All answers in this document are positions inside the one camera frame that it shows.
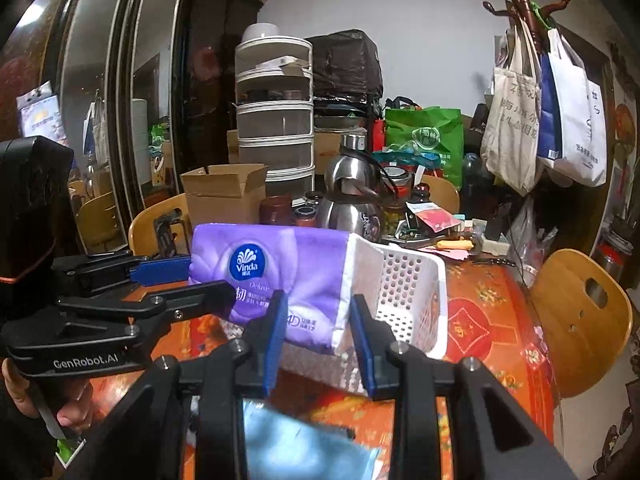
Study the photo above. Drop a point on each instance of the white tiered storage tower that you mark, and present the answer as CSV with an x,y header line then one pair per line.
x,y
275,125

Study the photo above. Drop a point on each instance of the wooden chair with slot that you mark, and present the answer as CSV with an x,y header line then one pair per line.
x,y
565,325

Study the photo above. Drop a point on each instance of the red floral tablecloth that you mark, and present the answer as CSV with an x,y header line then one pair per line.
x,y
490,320

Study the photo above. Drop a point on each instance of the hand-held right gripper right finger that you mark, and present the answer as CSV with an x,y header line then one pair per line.
x,y
361,350

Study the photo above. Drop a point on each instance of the brown carton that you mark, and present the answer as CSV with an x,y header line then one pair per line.
x,y
327,152
232,147

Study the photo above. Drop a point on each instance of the open cardboard box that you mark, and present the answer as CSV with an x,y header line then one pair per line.
x,y
225,200

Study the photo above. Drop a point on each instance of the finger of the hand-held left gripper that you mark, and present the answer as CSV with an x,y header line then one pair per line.
x,y
160,270
200,297

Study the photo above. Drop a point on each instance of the stainless steel kettle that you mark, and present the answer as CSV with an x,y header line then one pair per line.
x,y
350,215

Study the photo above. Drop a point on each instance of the purple cloth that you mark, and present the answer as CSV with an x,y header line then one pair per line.
x,y
310,265

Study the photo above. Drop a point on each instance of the black paper bag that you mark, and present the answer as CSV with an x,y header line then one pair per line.
x,y
480,120

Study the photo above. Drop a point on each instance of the blue and white tote bag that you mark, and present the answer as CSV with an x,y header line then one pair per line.
x,y
547,110

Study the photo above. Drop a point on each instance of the white perforated plastic basket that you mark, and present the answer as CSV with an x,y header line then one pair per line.
x,y
410,285

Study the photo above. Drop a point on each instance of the dark cabinet with glass doors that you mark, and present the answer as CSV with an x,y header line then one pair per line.
x,y
210,85

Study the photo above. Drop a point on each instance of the dark glass jar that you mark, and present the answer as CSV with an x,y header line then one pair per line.
x,y
313,199

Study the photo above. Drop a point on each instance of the black plastic covered box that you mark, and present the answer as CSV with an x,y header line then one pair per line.
x,y
345,65

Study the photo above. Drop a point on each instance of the white bowl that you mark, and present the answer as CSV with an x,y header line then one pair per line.
x,y
260,32

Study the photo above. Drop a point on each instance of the person's left hand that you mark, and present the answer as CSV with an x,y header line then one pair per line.
x,y
75,410

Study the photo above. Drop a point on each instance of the orange jar with blue lid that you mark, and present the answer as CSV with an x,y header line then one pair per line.
x,y
305,217

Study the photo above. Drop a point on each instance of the beige printed tote bag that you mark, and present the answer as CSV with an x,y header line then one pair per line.
x,y
510,125

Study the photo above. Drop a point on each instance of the wooden coat rack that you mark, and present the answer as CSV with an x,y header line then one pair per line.
x,y
525,0

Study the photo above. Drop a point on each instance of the green shopping bag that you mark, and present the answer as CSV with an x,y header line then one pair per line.
x,y
425,135

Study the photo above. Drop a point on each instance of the red wall hanging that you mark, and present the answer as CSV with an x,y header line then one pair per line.
x,y
627,130

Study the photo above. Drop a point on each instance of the large clear water bottle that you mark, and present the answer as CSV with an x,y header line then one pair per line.
x,y
475,175

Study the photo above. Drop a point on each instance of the light blue cloth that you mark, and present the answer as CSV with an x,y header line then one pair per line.
x,y
300,440

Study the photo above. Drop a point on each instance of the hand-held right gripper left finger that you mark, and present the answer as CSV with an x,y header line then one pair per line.
x,y
270,345

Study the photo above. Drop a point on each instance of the black phone stand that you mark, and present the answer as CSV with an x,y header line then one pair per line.
x,y
170,235

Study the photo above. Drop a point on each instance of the small white box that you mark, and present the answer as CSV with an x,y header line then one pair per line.
x,y
492,245

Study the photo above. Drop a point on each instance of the red canister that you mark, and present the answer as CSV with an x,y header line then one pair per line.
x,y
607,260

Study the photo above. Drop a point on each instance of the red packet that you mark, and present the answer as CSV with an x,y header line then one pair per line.
x,y
435,217

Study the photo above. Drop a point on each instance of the brown mug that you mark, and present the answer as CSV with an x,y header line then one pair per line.
x,y
275,210

